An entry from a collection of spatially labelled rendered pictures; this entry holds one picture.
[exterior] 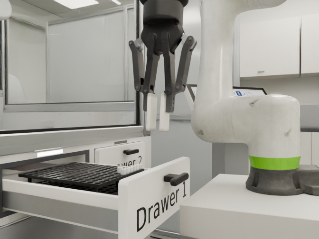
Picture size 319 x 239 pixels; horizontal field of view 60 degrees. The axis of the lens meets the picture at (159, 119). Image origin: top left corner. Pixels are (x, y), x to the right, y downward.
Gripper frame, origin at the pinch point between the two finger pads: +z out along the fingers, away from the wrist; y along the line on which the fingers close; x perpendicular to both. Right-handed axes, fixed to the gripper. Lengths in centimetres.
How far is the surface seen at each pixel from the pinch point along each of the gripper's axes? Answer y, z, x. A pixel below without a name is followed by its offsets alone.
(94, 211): -7.5, 17.5, -7.8
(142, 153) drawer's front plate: -28, 15, 50
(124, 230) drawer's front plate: -0.4, 18.7, -9.7
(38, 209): -20.8, 19.6, -7.3
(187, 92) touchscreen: -24, -14, 90
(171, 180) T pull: 3.0, 12.4, 0.9
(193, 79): -46, -34, 171
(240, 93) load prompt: 0, -16, 112
